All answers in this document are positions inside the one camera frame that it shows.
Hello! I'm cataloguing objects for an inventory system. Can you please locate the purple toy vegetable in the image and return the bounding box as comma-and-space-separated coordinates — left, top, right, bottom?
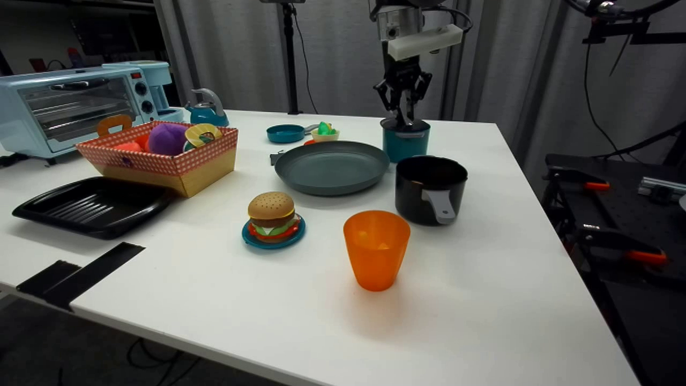
145, 121, 191, 157

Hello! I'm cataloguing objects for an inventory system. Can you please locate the large grey frying pan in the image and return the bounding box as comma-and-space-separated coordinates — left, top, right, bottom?
267, 140, 392, 200

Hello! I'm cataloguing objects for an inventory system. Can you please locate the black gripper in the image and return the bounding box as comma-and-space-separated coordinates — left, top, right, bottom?
372, 51, 435, 132

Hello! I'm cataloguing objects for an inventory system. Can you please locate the grey device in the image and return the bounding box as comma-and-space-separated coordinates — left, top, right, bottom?
636, 176, 686, 205

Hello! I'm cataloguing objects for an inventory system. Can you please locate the black pot with grey handle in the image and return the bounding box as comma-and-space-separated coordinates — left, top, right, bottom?
393, 155, 470, 228

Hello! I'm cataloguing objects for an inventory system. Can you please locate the black tripod pole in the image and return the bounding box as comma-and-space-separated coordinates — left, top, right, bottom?
259, 0, 307, 116

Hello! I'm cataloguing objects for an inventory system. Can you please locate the black tape strip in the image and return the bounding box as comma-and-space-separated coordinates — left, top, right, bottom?
15, 240, 145, 310

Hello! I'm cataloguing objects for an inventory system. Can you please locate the small teal plate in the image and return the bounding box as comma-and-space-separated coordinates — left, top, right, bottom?
240, 215, 308, 251

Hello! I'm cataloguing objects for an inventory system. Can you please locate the light blue toaster oven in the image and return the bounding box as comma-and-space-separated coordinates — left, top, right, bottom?
0, 60, 183, 161

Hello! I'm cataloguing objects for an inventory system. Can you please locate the black clamp with orange handle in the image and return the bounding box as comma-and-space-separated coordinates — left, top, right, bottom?
574, 225, 670, 270
544, 165, 612, 196

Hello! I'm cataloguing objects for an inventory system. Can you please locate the orange plastic cup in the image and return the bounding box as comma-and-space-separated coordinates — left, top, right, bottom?
341, 207, 414, 294

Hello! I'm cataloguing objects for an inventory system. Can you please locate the red and yellow cardboard basket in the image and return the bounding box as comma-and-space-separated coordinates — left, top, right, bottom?
74, 114, 240, 200

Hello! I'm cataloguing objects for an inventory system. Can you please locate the toy burger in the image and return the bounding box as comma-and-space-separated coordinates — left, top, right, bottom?
247, 188, 299, 244

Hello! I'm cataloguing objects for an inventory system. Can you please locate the green and yellow toy food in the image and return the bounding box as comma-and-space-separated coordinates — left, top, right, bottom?
308, 121, 341, 144

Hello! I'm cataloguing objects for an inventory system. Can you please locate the small blue frying pan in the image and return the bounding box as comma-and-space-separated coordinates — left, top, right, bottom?
263, 122, 320, 145

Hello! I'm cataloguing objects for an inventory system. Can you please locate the dark shelving unit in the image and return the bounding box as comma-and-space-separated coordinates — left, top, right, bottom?
0, 0, 174, 73

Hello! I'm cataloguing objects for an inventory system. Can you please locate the teal toy kettle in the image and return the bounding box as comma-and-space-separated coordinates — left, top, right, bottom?
186, 85, 232, 129

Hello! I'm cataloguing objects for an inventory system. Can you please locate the red toy food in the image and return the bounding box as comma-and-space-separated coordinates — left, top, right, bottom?
113, 138, 150, 155

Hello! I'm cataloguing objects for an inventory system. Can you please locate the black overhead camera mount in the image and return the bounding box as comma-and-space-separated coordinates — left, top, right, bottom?
566, 0, 686, 47

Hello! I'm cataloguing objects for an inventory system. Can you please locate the teal cup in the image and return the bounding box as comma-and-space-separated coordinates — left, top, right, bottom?
378, 121, 433, 165

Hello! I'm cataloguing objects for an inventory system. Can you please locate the black side table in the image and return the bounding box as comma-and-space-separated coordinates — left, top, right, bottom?
541, 153, 686, 386

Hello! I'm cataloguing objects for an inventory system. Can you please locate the black baking tray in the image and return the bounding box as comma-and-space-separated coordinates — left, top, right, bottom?
10, 176, 178, 240

